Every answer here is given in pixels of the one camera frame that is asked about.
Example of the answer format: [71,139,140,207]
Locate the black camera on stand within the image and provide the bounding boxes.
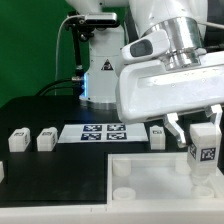
[65,11,120,72]

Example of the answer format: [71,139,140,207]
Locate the white square table top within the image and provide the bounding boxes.
[107,153,224,201]

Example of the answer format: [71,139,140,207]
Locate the white block left edge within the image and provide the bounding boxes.
[0,161,5,183]

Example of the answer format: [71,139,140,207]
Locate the grey cable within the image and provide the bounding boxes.
[54,13,84,96]

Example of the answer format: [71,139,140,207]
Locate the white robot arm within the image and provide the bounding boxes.
[65,0,224,147]

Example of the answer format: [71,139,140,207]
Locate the white sheet with markers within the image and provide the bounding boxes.
[58,123,148,143]

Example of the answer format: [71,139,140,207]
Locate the black cables at base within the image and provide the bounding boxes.
[35,77,84,97]

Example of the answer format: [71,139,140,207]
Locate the white front rail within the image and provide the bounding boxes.
[0,200,224,224]

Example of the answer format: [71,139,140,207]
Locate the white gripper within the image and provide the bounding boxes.
[116,52,224,148]

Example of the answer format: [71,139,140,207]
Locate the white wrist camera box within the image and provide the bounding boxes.
[121,30,170,64]

